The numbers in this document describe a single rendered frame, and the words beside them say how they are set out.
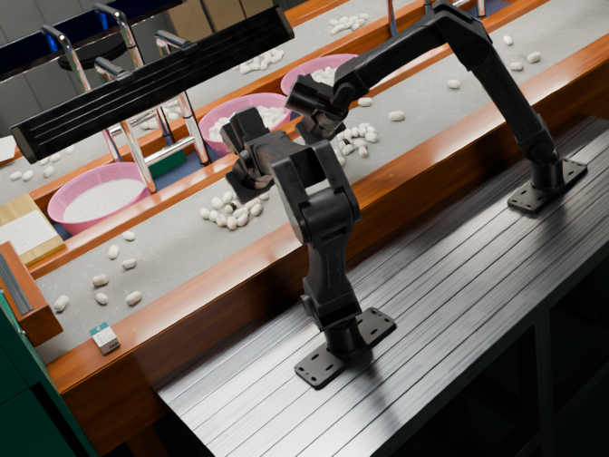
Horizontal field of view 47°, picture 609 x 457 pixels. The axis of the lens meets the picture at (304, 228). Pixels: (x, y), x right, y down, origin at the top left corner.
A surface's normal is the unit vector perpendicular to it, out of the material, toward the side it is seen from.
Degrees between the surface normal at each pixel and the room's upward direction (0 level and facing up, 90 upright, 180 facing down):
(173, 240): 0
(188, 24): 79
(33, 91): 90
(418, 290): 0
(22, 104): 90
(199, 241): 0
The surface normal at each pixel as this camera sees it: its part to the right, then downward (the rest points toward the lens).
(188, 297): -0.23, -0.79
